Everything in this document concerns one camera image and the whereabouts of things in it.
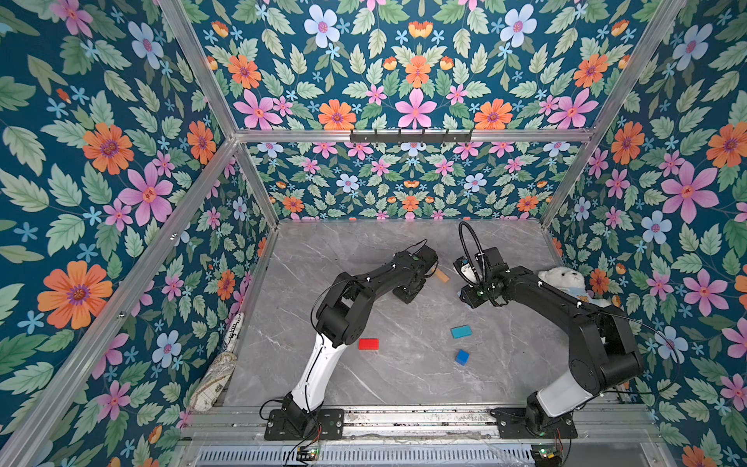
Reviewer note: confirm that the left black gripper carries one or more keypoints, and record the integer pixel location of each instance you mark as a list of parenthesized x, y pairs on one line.
[(401, 296)]

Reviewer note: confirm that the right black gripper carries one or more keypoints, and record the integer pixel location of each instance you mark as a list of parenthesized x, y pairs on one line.
[(474, 291)]

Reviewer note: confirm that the natural wood block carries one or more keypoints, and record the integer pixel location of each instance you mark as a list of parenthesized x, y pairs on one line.
[(441, 275)]

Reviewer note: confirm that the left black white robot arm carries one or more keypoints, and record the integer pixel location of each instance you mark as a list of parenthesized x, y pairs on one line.
[(340, 320)]

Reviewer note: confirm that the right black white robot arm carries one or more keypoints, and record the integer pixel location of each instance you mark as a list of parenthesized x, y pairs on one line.
[(602, 351)]

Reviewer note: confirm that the teal rectangular block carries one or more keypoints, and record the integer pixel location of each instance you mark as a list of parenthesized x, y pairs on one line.
[(461, 332)]

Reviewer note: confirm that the red rectangular block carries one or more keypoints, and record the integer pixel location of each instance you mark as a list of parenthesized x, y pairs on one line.
[(369, 344)]

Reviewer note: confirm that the white teddy bear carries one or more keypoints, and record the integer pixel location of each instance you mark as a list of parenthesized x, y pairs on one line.
[(571, 282)]

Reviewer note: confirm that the blue square block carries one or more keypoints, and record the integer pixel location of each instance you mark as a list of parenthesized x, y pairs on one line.
[(462, 357)]

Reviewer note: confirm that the right green circuit board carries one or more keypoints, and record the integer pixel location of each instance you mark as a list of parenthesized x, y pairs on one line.
[(545, 456)]

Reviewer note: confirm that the green circuit board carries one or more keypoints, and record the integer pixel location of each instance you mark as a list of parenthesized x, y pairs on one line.
[(545, 456), (307, 454)]

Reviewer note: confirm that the rolled patterned cloth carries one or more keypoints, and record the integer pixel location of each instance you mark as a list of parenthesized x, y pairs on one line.
[(220, 371)]

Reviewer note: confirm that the left green circuit board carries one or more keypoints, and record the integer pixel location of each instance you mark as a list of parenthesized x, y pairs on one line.
[(307, 454)]

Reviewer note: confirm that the black hook rail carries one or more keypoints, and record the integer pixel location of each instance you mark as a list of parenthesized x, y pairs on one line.
[(433, 137)]

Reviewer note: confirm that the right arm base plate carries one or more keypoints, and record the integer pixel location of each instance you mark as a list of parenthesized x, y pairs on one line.
[(515, 423)]

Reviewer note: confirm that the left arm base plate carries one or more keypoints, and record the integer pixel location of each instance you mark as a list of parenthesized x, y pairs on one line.
[(325, 424)]

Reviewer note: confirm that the aluminium front rail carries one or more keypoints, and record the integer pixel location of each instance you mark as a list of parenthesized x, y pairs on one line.
[(598, 422)]

